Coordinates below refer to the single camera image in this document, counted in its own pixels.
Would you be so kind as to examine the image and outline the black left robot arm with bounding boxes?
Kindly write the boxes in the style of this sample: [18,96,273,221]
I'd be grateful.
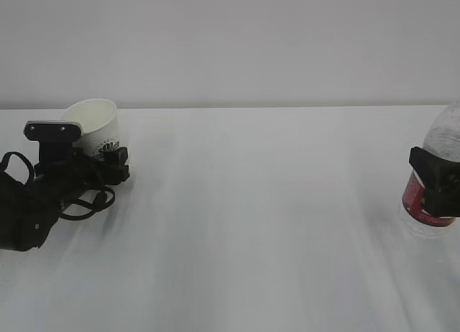
[1,147,130,252]

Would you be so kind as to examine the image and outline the white paper coffee cup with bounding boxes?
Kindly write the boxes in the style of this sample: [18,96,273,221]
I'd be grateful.
[61,98,120,160]

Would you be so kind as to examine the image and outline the clear water bottle red label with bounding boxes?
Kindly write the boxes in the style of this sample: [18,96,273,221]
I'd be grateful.
[401,101,459,239]

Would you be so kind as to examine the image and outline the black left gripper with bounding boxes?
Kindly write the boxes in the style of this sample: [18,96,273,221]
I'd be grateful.
[34,147,130,217]

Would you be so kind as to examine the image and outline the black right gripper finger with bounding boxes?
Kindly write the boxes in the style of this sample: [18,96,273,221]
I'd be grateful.
[409,147,459,216]

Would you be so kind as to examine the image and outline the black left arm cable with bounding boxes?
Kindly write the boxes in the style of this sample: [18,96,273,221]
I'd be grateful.
[0,151,116,221]

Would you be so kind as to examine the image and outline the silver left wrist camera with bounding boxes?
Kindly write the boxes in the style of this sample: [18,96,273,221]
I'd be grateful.
[24,120,83,158]

